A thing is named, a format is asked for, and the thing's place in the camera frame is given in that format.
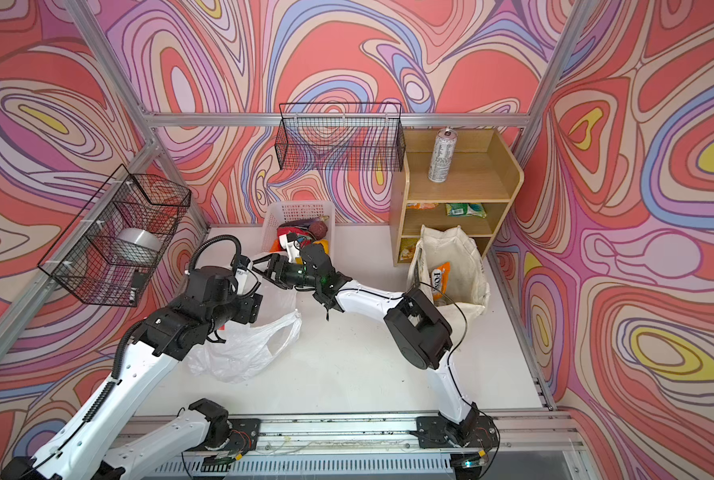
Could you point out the white plastic grocery bag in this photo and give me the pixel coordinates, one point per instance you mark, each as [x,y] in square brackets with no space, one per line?
[245,350]

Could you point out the black wire basket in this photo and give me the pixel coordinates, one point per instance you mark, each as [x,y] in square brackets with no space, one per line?
[110,251]
[340,136]

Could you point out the black wire basket left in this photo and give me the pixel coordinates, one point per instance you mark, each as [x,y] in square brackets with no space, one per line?
[110,251]

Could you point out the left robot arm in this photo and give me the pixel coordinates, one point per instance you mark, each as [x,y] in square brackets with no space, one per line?
[147,352]

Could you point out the white plastic perforated basket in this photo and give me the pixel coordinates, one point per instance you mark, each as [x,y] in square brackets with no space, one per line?
[297,215]

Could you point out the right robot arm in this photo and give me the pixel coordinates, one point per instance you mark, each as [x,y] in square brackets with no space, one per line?
[421,333]

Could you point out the yellow corn chips bag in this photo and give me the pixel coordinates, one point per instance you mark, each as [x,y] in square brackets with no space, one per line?
[407,249]

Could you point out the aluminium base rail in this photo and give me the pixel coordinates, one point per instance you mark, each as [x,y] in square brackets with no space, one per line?
[525,445]

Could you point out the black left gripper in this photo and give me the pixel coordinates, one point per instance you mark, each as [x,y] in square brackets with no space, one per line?
[250,307]

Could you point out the dark red toy fruit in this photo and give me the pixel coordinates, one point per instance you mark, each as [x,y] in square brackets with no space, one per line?
[318,229]

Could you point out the cream canvas tote bag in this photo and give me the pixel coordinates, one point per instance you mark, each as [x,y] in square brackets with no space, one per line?
[468,287]

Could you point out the silver drink can back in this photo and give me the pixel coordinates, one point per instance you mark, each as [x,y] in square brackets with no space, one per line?
[442,155]

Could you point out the black wire basket back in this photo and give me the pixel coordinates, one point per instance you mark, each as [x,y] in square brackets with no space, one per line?
[340,136]

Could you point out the green snack bag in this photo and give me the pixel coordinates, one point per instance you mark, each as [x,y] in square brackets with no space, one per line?
[465,210]

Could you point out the wooden shelf unit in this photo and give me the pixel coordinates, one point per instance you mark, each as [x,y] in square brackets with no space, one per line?
[483,171]

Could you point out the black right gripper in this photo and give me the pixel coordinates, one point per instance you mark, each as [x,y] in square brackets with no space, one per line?
[275,259]

